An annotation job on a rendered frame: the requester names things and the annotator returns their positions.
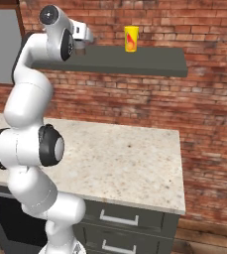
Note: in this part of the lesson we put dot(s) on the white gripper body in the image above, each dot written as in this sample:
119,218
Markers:
87,35

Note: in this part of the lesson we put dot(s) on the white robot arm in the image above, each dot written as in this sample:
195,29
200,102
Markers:
29,96

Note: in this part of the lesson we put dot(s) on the yellow can with red print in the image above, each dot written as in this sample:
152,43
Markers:
131,38

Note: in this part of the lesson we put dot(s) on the dark grey drawer front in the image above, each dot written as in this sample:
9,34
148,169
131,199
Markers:
151,216
148,243

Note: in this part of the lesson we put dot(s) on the dark grey wall shelf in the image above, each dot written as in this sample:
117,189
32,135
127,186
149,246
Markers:
125,63

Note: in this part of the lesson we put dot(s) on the window with brown frame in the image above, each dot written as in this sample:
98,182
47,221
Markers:
1,43

